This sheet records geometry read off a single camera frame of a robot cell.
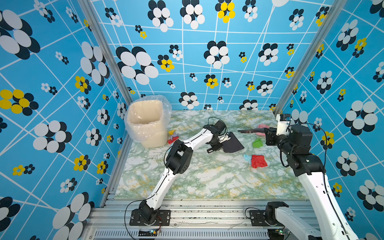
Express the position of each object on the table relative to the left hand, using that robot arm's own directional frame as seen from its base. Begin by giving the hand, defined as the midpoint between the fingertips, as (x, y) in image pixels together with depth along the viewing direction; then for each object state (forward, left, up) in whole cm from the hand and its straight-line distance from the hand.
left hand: (219, 146), depth 101 cm
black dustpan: (+1, -9, 0) cm, 9 cm away
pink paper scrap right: (+16, -33, +3) cm, 36 cm away
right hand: (-9, -20, +30) cm, 37 cm away
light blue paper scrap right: (-9, -17, +1) cm, 20 cm away
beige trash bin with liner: (+11, +49, +13) cm, 52 cm away
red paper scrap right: (-12, -23, +2) cm, 26 cm away
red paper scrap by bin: (+5, +31, +1) cm, 32 cm away
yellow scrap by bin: (+10, +33, +2) cm, 35 cm away
